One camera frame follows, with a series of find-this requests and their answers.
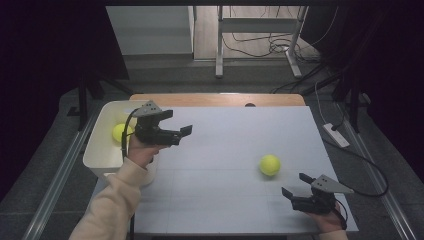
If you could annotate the white board sheet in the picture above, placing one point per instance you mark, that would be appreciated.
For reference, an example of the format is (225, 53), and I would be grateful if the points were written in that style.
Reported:
(220, 186)

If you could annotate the white metal desk frame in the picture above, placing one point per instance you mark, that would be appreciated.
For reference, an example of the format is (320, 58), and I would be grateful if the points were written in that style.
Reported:
(256, 25)

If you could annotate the white cabinet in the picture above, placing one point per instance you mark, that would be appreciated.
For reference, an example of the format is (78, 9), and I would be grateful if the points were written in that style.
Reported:
(150, 30)

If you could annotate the yellow tennis ball black mark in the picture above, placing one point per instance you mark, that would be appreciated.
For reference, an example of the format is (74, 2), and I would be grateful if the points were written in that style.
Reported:
(117, 132)

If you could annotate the metal floor rail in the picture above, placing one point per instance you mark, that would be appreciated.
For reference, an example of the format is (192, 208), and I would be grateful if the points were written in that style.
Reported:
(61, 180)
(390, 201)

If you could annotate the white power strip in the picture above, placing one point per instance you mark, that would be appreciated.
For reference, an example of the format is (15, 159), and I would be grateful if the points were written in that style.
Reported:
(336, 136)

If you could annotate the black metal stand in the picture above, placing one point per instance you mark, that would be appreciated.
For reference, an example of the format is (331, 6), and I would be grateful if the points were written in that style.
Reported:
(354, 100)
(82, 100)

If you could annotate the white plastic bin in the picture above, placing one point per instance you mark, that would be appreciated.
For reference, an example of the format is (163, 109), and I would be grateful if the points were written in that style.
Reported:
(100, 150)

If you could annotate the person's left hand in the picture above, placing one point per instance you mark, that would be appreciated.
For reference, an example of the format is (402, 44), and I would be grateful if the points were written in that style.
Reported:
(141, 153)

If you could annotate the person's right hand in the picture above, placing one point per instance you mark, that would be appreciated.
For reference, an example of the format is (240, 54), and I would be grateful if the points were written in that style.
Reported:
(328, 220)

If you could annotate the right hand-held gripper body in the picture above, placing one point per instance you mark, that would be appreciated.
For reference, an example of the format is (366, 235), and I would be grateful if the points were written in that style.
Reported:
(328, 184)

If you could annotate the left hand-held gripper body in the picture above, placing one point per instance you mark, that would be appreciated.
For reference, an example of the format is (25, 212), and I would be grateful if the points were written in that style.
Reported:
(150, 108)

